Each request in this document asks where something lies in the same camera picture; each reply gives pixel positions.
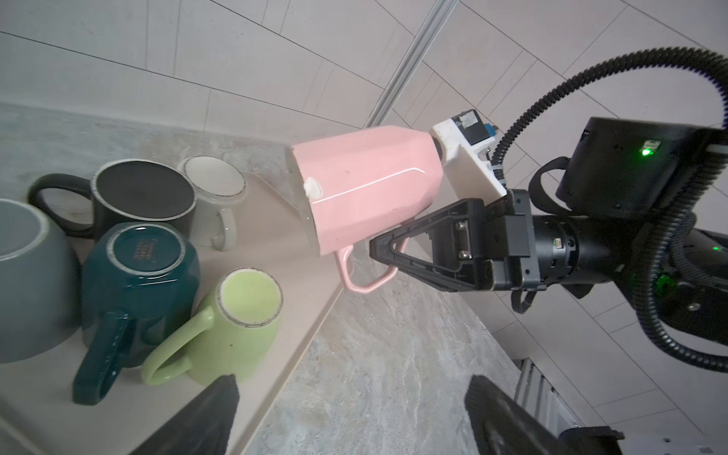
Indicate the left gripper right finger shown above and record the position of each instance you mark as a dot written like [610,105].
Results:
[501,426]

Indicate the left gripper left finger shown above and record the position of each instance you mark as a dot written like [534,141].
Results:
[201,427]

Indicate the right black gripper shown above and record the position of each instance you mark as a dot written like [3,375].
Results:
[475,246]

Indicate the light green mug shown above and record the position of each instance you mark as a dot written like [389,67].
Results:
[231,332]

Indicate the pink mug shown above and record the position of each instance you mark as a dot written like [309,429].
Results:
[351,187]

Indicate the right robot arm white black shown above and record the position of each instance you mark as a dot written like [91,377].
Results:
[622,177]

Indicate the dark green mug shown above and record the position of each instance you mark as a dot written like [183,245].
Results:
[139,284]

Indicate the grey mug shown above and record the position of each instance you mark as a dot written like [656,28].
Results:
[40,283]

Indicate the white mug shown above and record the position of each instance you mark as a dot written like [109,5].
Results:
[219,189]

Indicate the black mug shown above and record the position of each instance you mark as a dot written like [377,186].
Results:
[123,191]

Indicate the beige rectangular tray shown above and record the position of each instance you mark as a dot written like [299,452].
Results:
[39,417]

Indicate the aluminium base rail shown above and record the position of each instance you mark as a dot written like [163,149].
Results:
[541,400]

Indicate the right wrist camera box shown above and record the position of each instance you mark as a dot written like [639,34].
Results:
[465,143]

